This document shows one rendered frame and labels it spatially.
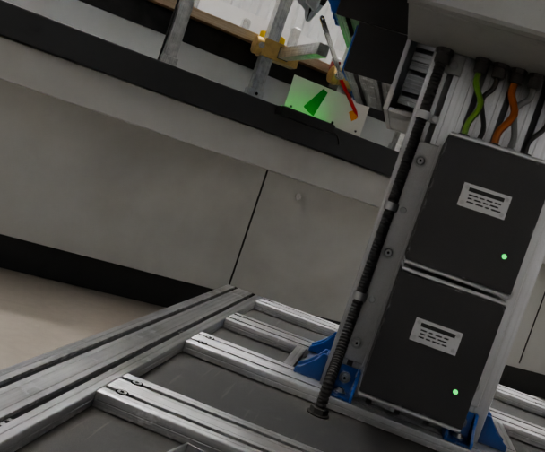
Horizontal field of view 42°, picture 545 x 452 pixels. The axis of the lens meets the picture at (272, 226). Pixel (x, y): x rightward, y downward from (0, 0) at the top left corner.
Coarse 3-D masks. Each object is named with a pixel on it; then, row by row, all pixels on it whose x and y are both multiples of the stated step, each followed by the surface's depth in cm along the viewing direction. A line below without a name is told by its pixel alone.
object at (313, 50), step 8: (288, 48) 194; (296, 48) 188; (304, 48) 183; (312, 48) 178; (320, 48) 175; (328, 48) 176; (280, 56) 198; (288, 56) 193; (296, 56) 189; (304, 56) 185; (312, 56) 181; (320, 56) 177
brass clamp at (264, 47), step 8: (256, 40) 198; (264, 40) 198; (272, 40) 198; (256, 48) 197; (264, 48) 198; (272, 48) 199; (280, 48) 199; (272, 56) 199; (280, 64) 203; (288, 64) 201; (296, 64) 202
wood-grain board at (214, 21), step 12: (156, 0) 203; (168, 0) 204; (192, 12) 207; (204, 12) 209; (216, 24) 211; (228, 24) 212; (240, 36) 214; (252, 36) 215; (300, 60) 222; (312, 60) 223; (324, 72) 226
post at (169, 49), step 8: (184, 0) 189; (192, 0) 189; (176, 8) 190; (184, 8) 189; (192, 8) 190; (176, 16) 189; (184, 16) 189; (176, 24) 189; (184, 24) 190; (168, 32) 190; (176, 32) 189; (184, 32) 190; (168, 40) 189; (176, 40) 190; (168, 48) 189; (176, 48) 190; (160, 56) 190; (168, 56) 189; (176, 56) 190; (176, 64) 190
